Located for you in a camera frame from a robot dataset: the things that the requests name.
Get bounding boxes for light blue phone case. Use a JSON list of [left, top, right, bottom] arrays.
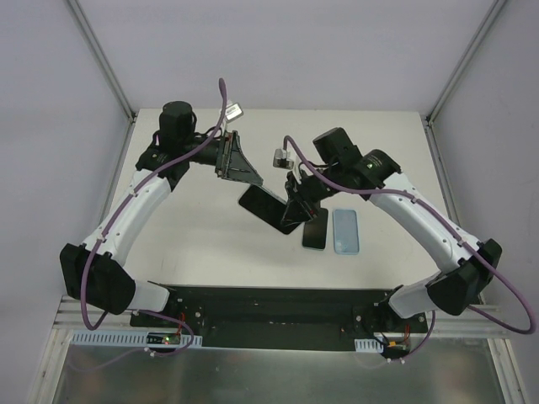
[[333, 209, 360, 255]]

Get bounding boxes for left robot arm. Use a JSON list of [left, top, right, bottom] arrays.
[[60, 101, 263, 315]]

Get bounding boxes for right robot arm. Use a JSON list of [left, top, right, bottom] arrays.
[[273, 127, 502, 320]]

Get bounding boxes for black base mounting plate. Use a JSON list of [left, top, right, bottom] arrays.
[[130, 286, 427, 351]]

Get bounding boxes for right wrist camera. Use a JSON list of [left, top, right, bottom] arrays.
[[272, 148, 296, 170]]

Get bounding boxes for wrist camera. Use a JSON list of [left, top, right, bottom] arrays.
[[272, 148, 296, 170], [225, 103, 243, 123]]

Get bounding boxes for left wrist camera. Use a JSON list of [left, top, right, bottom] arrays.
[[225, 103, 243, 123]]

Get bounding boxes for left aluminium frame post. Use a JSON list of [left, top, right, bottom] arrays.
[[64, 0, 136, 123]]

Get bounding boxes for aluminium frame post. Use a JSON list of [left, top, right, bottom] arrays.
[[64, 0, 136, 123], [424, 0, 509, 126]]

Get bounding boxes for right aluminium frame post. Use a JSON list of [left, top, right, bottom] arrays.
[[424, 0, 509, 126]]

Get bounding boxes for right white cable duct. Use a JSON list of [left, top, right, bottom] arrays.
[[355, 338, 383, 354]]

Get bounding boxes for white cable duct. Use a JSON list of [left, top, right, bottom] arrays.
[[72, 330, 203, 349], [355, 338, 383, 354]]

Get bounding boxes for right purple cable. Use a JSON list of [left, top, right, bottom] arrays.
[[282, 135, 539, 336]]

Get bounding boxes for right aluminium extrusion rail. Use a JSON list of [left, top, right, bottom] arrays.
[[431, 310, 510, 339]]

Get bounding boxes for aluminium extrusion rail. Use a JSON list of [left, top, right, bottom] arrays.
[[431, 310, 510, 339], [53, 295, 131, 329]]

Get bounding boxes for left white cable duct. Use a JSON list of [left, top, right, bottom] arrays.
[[72, 330, 203, 349]]

